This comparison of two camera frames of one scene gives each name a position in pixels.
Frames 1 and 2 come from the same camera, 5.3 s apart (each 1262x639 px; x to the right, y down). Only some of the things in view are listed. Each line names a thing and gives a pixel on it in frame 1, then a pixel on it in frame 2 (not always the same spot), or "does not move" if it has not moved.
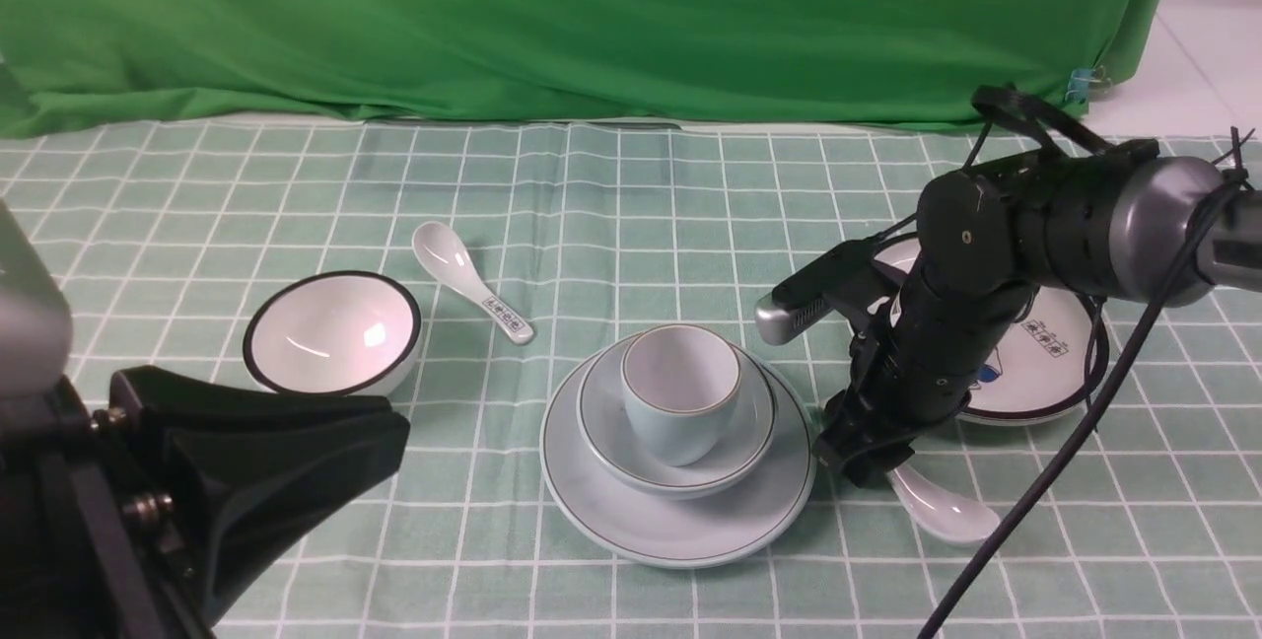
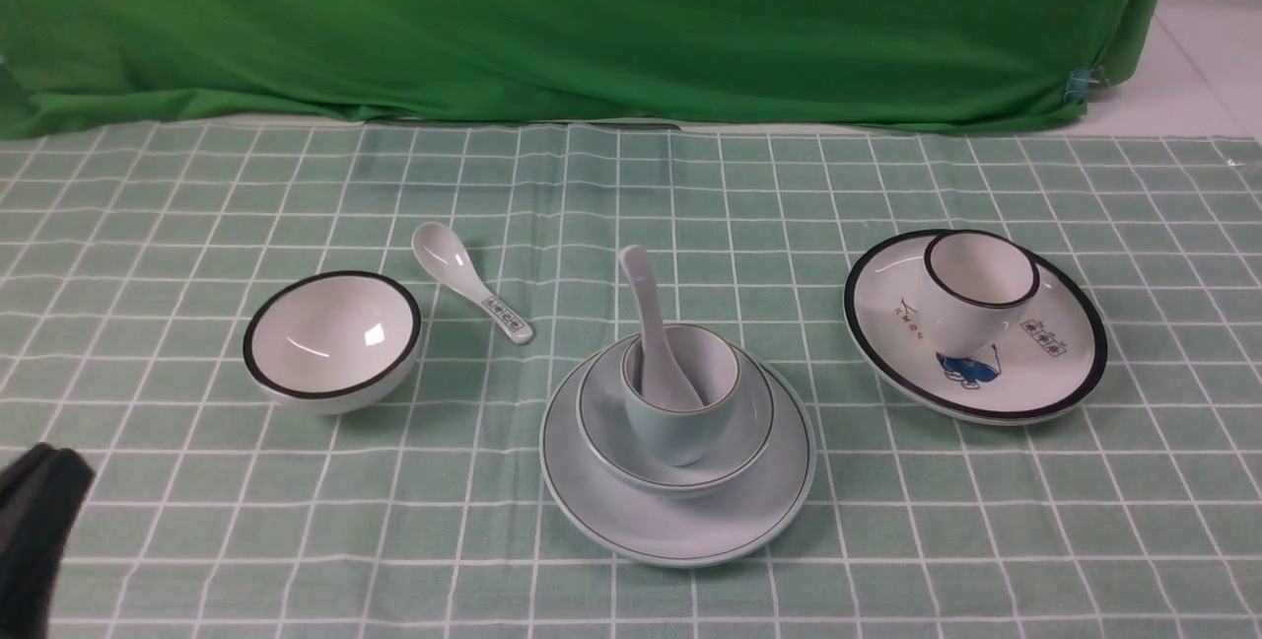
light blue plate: [685, 532] does not move
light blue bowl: [610, 438] does not move
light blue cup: [681, 384] does not move
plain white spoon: [950, 518] → [664, 383]
